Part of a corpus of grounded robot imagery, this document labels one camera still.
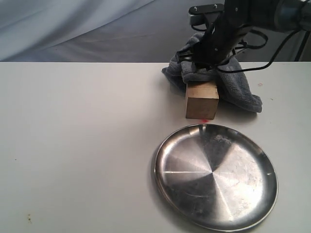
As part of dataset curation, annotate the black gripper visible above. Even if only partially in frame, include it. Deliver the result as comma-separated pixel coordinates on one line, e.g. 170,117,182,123
177,0,252,67

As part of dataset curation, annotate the grey fleece cloth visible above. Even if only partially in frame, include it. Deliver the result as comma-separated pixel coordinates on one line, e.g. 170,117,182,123
161,33,263,114

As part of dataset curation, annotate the wooden cube block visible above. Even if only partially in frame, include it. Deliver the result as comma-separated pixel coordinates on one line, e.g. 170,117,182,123
185,81,219,120

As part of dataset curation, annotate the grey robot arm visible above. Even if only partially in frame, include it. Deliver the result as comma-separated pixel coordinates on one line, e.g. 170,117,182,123
177,0,311,67

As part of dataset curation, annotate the round stainless steel plate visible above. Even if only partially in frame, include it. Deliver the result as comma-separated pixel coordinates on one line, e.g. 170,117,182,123
153,124,278,233

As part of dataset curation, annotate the grey backdrop sheet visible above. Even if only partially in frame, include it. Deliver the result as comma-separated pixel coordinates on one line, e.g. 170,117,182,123
0,0,311,63

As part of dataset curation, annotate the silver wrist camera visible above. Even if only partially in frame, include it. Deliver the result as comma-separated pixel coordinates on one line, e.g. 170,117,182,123
188,3,224,26

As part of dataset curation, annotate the black camera cable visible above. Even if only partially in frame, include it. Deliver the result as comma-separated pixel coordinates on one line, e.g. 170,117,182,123
191,23,304,73

